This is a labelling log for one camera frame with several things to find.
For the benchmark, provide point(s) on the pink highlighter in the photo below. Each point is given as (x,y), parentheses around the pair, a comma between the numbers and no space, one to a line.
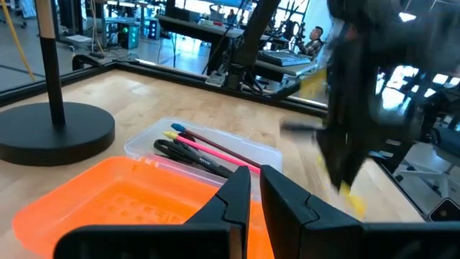
(208,151)

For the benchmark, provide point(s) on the orange supply box lid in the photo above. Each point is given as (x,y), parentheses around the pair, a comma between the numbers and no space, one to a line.
(108,201)

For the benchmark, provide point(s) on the computer tower with green light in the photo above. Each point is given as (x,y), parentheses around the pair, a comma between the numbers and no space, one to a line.
(127,36)

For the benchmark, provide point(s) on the matte black marker pen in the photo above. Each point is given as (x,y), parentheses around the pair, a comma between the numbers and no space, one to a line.
(190,163)

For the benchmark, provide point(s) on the black lamp with white globe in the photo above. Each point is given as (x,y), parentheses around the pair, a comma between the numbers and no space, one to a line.
(54,136)

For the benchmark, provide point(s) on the yellow Bic highlighter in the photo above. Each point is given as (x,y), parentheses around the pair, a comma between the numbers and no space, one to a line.
(314,84)

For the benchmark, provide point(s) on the black background desk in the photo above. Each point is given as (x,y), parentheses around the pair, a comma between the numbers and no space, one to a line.
(194,30)

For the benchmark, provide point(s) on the grey keyboard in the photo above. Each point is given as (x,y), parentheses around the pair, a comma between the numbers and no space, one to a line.
(284,57)

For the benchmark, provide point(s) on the clear plastic supply box base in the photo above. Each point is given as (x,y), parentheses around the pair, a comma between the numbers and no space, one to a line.
(233,144)

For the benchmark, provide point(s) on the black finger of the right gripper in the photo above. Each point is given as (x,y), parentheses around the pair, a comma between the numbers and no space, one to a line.
(368,108)
(339,108)

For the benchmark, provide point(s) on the black table-level camera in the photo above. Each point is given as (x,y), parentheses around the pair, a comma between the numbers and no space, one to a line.
(445,212)

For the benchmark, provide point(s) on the person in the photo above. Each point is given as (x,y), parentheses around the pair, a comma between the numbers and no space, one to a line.
(312,43)
(231,16)

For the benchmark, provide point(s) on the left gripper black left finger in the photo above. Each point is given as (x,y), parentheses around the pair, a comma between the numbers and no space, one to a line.
(230,208)

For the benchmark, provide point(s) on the black curved corner bracket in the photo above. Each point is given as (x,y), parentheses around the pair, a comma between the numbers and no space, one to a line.
(81,59)

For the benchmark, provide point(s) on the black Pilot gel pen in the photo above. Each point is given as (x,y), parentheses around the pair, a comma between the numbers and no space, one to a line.
(206,163)

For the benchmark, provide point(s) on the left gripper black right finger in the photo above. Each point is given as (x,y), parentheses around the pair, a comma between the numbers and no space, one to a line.
(287,216)

